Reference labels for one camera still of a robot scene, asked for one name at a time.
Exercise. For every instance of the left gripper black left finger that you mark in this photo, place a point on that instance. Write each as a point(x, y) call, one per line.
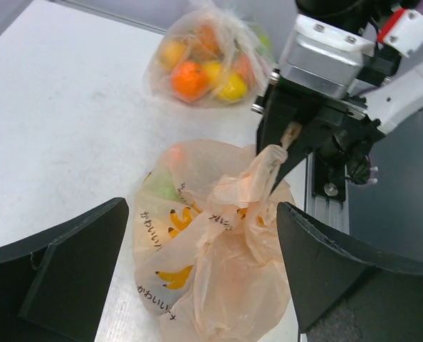
point(54, 284)

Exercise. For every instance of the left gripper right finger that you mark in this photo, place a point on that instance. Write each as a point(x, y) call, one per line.
point(344, 289)

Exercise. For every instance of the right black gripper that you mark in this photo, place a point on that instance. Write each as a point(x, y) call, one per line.
point(297, 120)

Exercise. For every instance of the orange plastic shopping bag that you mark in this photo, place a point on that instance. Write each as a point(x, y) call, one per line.
point(208, 262)

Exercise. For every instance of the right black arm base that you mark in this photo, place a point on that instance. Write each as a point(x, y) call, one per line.
point(334, 169)

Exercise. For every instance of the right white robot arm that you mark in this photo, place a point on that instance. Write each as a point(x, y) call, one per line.
point(391, 104)

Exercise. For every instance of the clear bag of fruits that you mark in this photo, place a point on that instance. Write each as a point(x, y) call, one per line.
point(211, 57)

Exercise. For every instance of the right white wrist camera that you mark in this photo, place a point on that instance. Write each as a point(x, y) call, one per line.
point(322, 57)

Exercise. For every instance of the aluminium front rail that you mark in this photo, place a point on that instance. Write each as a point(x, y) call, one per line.
point(326, 210)

